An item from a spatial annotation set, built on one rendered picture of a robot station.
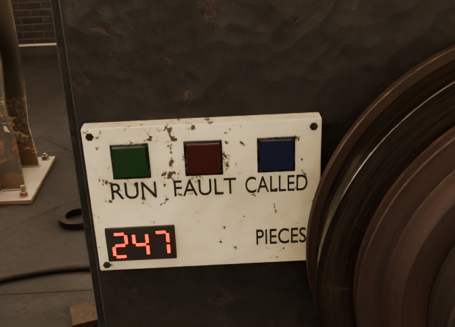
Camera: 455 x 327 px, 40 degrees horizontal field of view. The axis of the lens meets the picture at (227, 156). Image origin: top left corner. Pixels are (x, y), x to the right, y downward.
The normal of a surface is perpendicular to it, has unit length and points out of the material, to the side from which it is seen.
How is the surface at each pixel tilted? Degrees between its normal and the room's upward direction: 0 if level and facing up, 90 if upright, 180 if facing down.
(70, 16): 90
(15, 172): 90
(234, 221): 90
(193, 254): 90
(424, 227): 64
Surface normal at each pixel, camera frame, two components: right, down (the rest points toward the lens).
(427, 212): -0.76, -0.22
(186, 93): 0.03, 0.39
